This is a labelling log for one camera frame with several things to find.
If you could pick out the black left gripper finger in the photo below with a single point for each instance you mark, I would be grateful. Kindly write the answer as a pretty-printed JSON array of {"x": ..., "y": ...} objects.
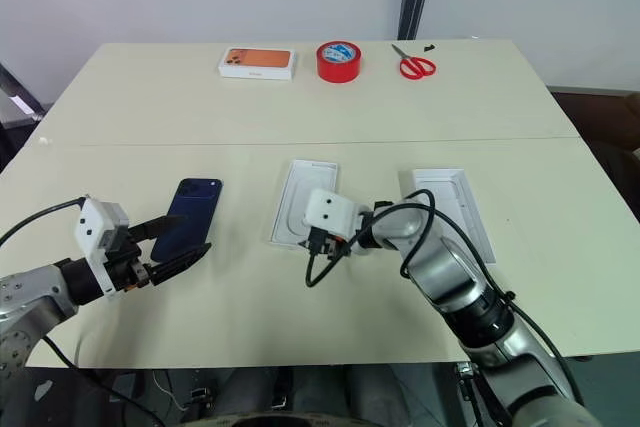
[
  {"x": 180, "y": 262},
  {"x": 160, "y": 227}
]

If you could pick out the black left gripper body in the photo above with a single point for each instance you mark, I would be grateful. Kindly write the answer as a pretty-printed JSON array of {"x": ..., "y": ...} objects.
[{"x": 124, "y": 263}]

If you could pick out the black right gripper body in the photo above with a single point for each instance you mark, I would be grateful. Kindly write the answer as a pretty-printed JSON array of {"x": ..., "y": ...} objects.
[{"x": 320, "y": 243}]

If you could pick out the dark blue smartphone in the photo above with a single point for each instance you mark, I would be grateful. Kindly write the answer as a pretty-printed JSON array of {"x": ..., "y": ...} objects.
[{"x": 192, "y": 207}]

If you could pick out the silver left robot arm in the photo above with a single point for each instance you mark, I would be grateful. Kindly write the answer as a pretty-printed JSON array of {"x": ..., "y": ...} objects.
[{"x": 30, "y": 292}]

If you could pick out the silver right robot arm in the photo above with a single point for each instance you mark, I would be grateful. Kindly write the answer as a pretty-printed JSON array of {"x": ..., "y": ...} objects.
[{"x": 450, "y": 267}]

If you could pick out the white phone box base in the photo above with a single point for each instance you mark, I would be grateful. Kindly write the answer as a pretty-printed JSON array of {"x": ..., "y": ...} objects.
[{"x": 295, "y": 197}]

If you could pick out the white phone box lid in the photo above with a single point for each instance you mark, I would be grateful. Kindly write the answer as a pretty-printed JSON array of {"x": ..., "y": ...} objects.
[{"x": 465, "y": 212}]

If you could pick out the orange printed phone box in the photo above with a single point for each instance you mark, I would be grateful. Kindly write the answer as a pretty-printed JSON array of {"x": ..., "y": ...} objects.
[{"x": 257, "y": 64}]

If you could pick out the red tape roll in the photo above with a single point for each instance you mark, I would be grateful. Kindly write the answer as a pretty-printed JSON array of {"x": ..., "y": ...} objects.
[{"x": 340, "y": 67}]

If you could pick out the grey side furniture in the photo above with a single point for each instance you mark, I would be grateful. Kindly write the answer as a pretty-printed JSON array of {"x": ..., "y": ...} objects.
[{"x": 15, "y": 107}]

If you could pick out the metal table clamp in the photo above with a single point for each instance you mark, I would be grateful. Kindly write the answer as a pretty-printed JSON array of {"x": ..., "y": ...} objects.
[{"x": 465, "y": 377}]

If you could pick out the small black clip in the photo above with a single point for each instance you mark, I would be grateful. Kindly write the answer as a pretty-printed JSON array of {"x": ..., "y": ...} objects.
[{"x": 428, "y": 46}]

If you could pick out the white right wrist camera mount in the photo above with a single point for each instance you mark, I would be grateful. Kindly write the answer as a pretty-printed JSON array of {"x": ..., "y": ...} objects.
[{"x": 327, "y": 212}]

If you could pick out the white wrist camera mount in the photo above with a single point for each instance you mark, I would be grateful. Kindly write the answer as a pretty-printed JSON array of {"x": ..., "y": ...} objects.
[
  {"x": 327, "y": 212},
  {"x": 90, "y": 227}
]

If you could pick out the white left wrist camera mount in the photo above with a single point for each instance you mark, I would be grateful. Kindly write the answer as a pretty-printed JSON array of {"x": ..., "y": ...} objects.
[{"x": 90, "y": 227}]

